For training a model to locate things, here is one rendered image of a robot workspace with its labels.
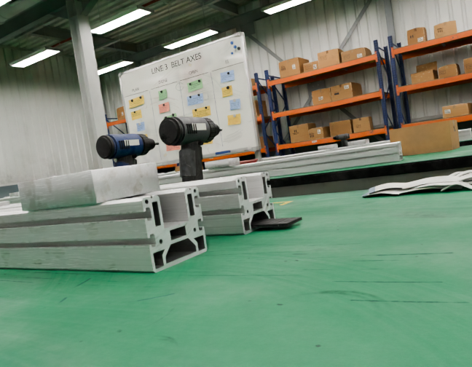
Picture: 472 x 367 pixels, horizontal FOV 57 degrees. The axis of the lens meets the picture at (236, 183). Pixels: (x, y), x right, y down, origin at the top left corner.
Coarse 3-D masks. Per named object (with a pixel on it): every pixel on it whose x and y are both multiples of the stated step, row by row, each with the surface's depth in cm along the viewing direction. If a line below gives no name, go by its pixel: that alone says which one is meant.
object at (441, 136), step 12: (456, 120) 230; (396, 132) 231; (408, 132) 227; (420, 132) 224; (432, 132) 220; (444, 132) 217; (456, 132) 226; (408, 144) 228; (420, 144) 224; (432, 144) 221; (444, 144) 218; (456, 144) 224
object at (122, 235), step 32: (160, 192) 56; (192, 192) 55; (0, 224) 66; (32, 224) 62; (64, 224) 56; (96, 224) 52; (128, 224) 49; (160, 224) 50; (192, 224) 54; (0, 256) 66; (32, 256) 61; (64, 256) 57; (96, 256) 53; (128, 256) 50; (160, 256) 50; (192, 256) 54
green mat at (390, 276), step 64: (448, 192) 75; (256, 256) 49; (320, 256) 44; (384, 256) 41; (448, 256) 38; (0, 320) 39; (64, 320) 36; (128, 320) 34; (192, 320) 31; (256, 320) 30; (320, 320) 28; (384, 320) 26; (448, 320) 25
